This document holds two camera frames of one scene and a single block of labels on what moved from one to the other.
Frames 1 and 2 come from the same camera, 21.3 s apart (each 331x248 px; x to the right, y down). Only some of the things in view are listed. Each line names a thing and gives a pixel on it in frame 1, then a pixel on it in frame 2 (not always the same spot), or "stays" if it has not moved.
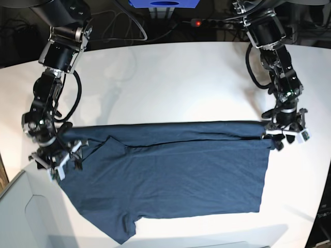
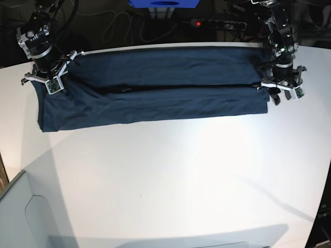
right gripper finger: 278,138 -> 274,92
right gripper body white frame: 303,134 -> 297,87
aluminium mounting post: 161,13 stays
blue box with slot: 164,3 stays
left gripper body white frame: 58,168 -> 53,80
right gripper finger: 290,138 -> 287,94
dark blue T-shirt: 127,171 -> 108,85
